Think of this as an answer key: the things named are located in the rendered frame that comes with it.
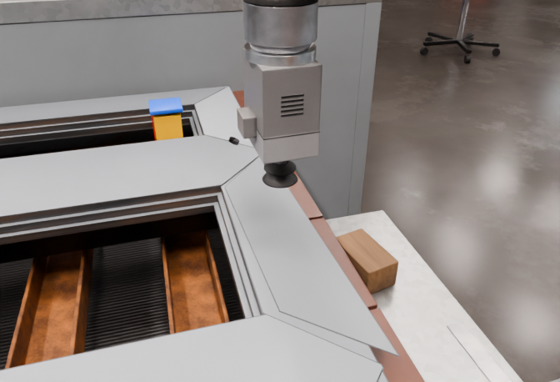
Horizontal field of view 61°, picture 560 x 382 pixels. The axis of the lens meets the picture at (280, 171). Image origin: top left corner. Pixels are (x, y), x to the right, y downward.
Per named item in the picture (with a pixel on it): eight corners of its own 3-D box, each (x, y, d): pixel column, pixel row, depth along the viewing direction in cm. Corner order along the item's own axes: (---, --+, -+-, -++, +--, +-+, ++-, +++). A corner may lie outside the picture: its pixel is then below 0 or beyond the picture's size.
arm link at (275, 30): (253, 9, 43) (233, -6, 50) (254, 59, 45) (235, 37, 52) (330, 4, 45) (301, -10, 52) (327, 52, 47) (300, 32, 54)
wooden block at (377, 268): (396, 284, 77) (399, 261, 75) (366, 297, 75) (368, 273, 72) (359, 249, 85) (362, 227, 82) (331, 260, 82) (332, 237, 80)
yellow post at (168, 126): (166, 204, 97) (153, 118, 87) (164, 191, 101) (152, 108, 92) (190, 200, 98) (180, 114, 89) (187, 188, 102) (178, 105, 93)
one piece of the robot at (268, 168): (259, 156, 57) (260, 170, 58) (268, 172, 54) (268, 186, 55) (290, 152, 58) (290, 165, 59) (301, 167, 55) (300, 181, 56)
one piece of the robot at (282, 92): (212, 14, 50) (222, 150, 59) (230, 34, 43) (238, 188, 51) (299, 8, 53) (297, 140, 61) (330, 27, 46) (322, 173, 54)
